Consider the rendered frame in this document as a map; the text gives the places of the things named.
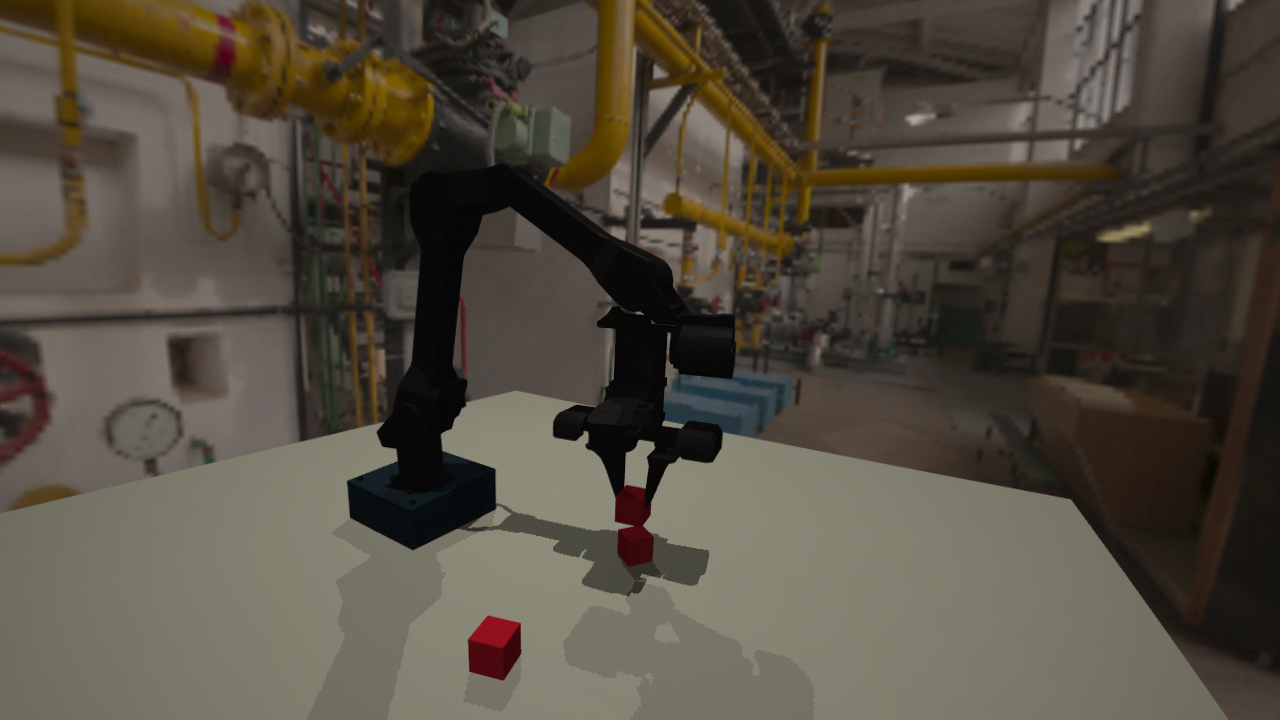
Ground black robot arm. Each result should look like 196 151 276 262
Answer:
378 163 737 495

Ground red cube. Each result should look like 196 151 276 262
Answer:
468 616 521 682
614 484 652 528
617 527 654 568

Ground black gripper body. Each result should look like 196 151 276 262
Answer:
553 370 723 462

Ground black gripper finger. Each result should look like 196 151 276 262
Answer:
585 445 626 498
645 450 680 506

